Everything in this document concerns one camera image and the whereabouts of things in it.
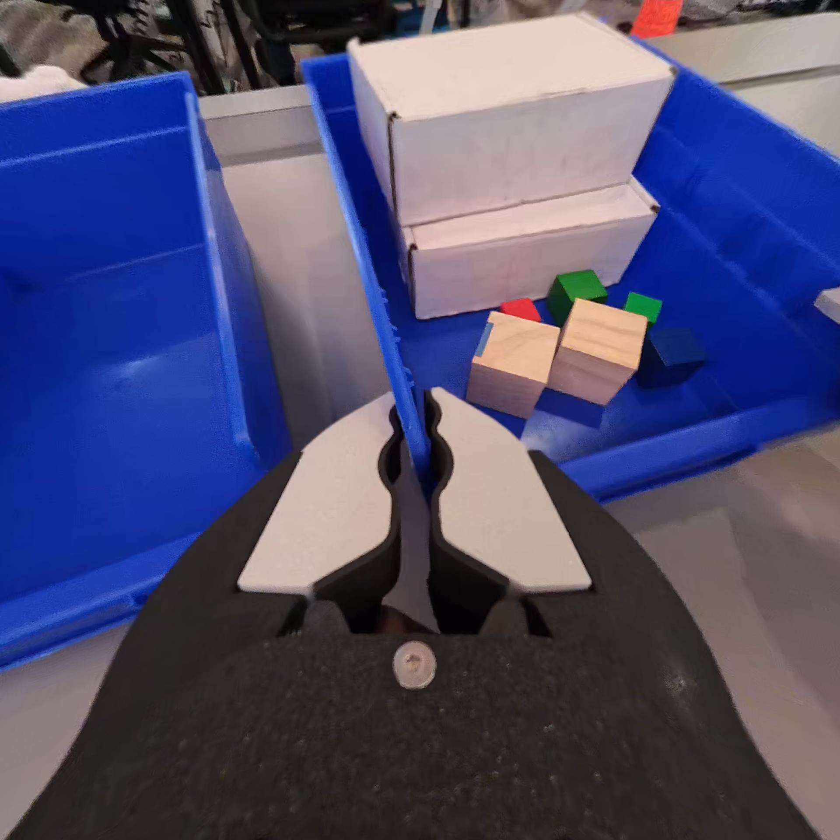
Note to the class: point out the red wooden cube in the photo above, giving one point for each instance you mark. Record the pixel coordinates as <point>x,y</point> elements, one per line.
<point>522,310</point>

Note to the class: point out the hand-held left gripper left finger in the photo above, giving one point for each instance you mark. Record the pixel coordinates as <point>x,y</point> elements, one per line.
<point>321,512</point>

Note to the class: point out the green wooden cube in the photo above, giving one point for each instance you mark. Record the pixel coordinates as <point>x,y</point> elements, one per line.
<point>577,295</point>
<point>644,307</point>

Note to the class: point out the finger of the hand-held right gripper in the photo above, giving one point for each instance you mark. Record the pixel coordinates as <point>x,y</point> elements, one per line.
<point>830,302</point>

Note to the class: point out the orange traffic cone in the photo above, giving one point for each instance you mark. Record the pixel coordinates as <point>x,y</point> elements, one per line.
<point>656,16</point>

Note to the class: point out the dark blue wooden cube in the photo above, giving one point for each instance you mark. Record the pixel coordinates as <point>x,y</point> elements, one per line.
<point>673,358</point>

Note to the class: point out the black chair base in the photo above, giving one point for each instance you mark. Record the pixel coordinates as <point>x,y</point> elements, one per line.
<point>229,39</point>

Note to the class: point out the plain wooden cube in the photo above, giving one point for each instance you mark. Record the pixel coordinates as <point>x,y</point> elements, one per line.
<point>512,367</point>
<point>597,354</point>

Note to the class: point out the blue plastic bin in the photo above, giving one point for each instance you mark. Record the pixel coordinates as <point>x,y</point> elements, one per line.
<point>118,328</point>
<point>722,229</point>

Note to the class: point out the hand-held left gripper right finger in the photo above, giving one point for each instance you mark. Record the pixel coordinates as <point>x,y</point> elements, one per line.
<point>512,512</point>

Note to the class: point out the white cardboard mailer box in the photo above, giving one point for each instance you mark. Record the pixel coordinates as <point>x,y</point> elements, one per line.
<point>525,269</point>
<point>512,131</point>

